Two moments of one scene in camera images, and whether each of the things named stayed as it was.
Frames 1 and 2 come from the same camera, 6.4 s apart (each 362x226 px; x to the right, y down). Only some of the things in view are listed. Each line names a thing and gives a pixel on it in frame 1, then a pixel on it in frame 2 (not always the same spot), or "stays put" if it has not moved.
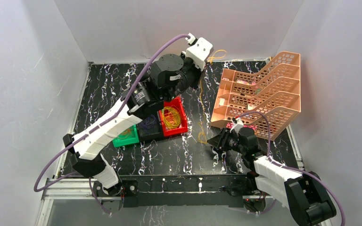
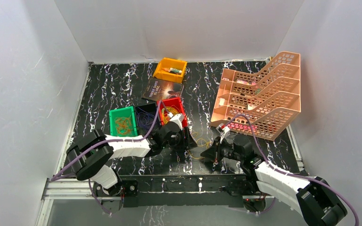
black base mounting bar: x=185 y=190 stays put
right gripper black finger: x=220 y=141 → x=211 y=153
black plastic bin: x=150 y=128 stays put
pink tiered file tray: x=266 y=100 stays put
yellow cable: x=202 y=121 → x=200 y=142
